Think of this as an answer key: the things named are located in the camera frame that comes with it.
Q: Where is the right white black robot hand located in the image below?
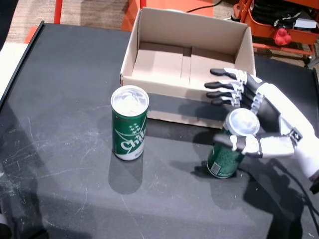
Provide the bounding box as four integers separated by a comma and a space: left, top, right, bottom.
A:
204, 67, 319, 179

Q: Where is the green Chilsung cider can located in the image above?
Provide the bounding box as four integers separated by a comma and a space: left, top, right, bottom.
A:
206, 108, 261, 179
111, 85, 150, 161

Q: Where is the cardboard box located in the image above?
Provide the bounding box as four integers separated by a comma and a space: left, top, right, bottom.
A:
119, 7, 257, 129

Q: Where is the white box in cart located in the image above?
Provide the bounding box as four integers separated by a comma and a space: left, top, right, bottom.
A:
294, 17, 318, 28

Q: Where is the red rubber toy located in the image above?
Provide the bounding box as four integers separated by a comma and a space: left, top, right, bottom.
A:
273, 27, 292, 46

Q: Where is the orange metal cart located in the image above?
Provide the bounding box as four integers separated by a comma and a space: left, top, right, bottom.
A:
233, 0, 319, 68

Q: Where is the black bag in cart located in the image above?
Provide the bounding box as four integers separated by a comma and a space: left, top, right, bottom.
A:
251, 0, 310, 28

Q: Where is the orange floor plate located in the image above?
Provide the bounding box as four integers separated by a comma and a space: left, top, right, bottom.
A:
121, 0, 215, 32

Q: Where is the orange corner plate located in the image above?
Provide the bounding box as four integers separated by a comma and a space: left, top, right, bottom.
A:
24, 26, 40, 43

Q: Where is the white side table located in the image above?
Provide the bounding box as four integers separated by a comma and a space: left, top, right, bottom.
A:
0, 42, 29, 100

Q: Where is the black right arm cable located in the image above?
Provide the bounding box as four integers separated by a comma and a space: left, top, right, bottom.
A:
298, 186, 319, 239

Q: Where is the black floor cable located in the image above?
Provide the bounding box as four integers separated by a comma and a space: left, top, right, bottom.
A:
186, 0, 222, 12

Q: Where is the orange metal post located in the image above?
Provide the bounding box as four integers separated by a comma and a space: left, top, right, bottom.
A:
54, 0, 62, 24

